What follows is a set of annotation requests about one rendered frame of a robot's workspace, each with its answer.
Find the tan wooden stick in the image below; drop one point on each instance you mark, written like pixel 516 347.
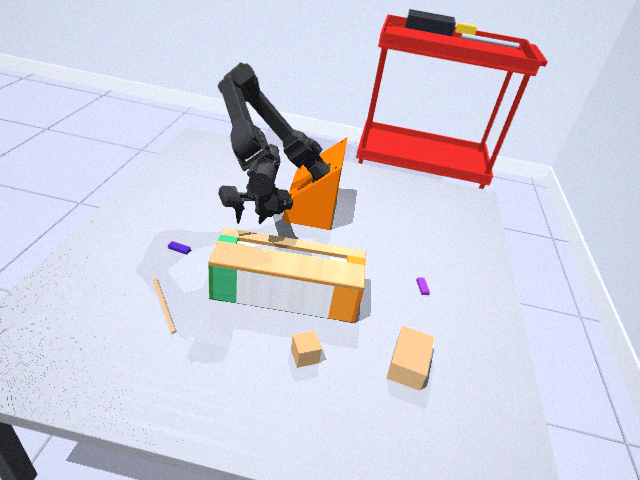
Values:
pixel 164 305

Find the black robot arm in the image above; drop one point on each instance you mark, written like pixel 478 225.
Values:
pixel 239 86

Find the small purple block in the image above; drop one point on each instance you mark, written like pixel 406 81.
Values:
pixel 422 286
pixel 179 247

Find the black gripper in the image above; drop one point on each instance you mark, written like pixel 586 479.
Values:
pixel 230 197

